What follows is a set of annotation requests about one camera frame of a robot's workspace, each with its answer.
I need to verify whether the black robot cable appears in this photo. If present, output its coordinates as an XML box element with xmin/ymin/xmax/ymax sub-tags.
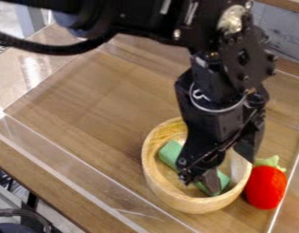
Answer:
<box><xmin>0</xmin><ymin>26</ymin><xmax>116</xmax><ymax>56</ymax></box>

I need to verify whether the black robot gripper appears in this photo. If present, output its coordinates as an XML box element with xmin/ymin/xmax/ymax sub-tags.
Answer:
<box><xmin>174</xmin><ymin>90</ymin><xmax>267</xmax><ymax>197</ymax></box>

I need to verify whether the clear acrylic tray enclosure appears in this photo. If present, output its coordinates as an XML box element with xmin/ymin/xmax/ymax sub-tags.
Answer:
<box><xmin>0</xmin><ymin>35</ymin><xmax>299</xmax><ymax>233</ymax></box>

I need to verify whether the brown wooden bowl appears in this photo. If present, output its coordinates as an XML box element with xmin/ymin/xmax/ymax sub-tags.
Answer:
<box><xmin>142</xmin><ymin>117</ymin><xmax>251</xmax><ymax>214</ymax></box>

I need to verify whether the black table clamp base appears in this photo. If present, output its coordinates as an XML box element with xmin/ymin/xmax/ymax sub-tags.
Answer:
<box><xmin>0</xmin><ymin>203</ymin><xmax>63</xmax><ymax>233</ymax></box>

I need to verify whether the green rectangular stick block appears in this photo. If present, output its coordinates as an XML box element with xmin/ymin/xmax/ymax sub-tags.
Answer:
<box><xmin>158</xmin><ymin>140</ymin><xmax>231</xmax><ymax>197</ymax></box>

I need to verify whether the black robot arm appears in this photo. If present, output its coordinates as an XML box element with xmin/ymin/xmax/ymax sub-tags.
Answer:
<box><xmin>0</xmin><ymin>0</ymin><xmax>277</xmax><ymax>194</ymax></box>

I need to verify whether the red toy strawberry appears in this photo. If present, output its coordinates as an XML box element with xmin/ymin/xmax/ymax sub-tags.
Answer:
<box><xmin>245</xmin><ymin>155</ymin><xmax>287</xmax><ymax>210</ymax></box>

